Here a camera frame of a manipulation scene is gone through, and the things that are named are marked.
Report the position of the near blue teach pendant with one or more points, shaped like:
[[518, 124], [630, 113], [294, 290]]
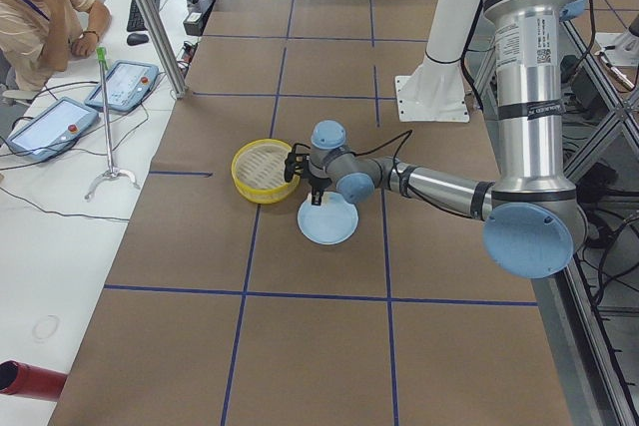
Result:
[[53, 131]]

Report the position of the silver green reacher grabber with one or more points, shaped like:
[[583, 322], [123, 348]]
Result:
[[113, 172]]

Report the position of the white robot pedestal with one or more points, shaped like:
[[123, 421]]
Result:
[[434, 92]]

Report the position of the silver aluminium frame post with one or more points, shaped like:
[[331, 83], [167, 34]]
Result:
[[163, 46]]

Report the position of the white steamed bun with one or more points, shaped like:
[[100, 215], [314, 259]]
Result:
[[328, 199]]

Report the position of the black computer mouse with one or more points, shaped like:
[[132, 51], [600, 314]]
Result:
[[137, 38]]

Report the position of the blue teach pendant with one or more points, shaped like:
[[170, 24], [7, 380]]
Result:
[[128, 84], [53, 131]]

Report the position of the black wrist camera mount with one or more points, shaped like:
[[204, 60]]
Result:
[[297, 162]]

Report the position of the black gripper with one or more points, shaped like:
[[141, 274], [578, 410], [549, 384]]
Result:
[[317, 182]]

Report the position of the yellow steamer basket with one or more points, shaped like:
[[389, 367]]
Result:
[[258, 171]]

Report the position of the far blue teach pendant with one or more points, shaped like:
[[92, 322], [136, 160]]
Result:
[[128, 84]]

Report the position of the light blue plate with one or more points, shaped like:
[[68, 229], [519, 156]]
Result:
[[330, 224]]

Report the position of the seated person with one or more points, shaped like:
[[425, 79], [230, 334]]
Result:
[[40, 37]]

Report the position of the red cylinder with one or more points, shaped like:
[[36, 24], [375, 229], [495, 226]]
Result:
[[28, 381]]

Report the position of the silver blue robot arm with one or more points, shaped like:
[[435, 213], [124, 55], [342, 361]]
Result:
[[532, 222]]

